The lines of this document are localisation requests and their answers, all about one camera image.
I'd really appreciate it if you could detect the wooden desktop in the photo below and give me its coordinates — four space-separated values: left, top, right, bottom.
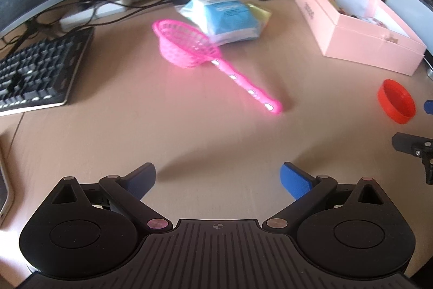
0 0 433 276

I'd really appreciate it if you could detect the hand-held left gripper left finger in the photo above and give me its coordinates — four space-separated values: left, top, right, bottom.
51 162 170 231

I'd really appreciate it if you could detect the pink cardboard box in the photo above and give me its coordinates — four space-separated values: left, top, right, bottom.
294 0 427 76

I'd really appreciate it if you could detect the white power strip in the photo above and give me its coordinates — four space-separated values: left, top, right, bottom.
59 0 136 32

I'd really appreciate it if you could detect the pink plastic strainer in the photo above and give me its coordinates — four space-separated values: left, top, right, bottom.
152 20 283 116

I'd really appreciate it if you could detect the blue wet wipes pack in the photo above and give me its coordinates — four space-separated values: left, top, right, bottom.
179 0 268 46

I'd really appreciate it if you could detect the black keyboard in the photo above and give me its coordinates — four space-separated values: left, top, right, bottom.
0 27 95 117

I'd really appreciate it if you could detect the grey flat device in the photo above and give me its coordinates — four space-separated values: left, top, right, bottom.
0 140 15 227

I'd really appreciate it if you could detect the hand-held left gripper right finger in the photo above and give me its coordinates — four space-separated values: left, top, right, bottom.
265 162 383 230

